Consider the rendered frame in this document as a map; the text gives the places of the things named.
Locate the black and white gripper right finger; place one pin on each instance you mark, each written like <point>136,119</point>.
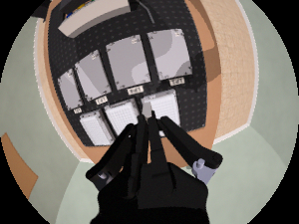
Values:
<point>203,161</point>

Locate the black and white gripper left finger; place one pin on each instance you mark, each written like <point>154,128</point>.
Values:
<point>129,149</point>

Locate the grey button panel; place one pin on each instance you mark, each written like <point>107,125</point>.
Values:
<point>89,15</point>

